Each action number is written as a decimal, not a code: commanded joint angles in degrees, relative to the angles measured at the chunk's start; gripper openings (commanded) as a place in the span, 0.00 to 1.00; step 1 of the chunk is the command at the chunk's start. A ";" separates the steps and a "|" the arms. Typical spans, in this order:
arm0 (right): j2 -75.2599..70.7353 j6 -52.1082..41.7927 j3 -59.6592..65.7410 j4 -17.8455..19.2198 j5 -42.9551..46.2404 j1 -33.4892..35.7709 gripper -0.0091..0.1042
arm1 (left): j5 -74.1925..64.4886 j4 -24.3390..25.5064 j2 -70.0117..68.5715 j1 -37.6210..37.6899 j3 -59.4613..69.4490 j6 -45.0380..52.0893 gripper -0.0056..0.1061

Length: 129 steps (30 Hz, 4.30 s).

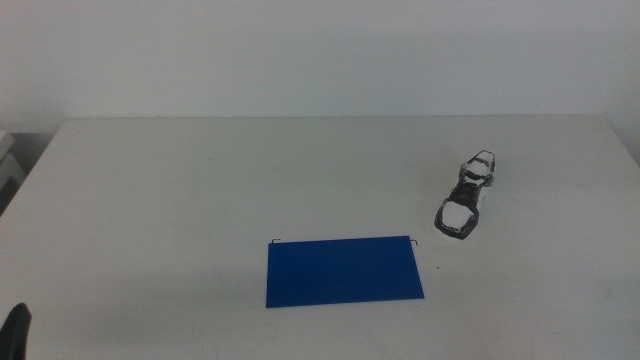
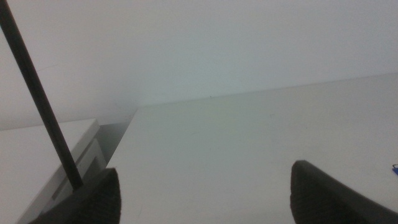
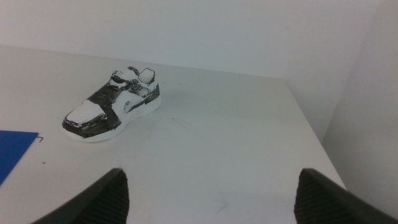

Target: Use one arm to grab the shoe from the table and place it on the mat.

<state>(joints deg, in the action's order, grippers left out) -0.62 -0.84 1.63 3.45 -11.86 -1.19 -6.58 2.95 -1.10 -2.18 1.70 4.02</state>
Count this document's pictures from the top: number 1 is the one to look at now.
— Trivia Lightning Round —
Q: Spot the blue rectangular mat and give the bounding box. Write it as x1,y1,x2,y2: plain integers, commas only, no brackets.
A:
265,235,426,309

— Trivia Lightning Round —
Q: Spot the black and white sneaker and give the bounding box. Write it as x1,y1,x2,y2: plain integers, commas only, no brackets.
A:
433,149,497,241

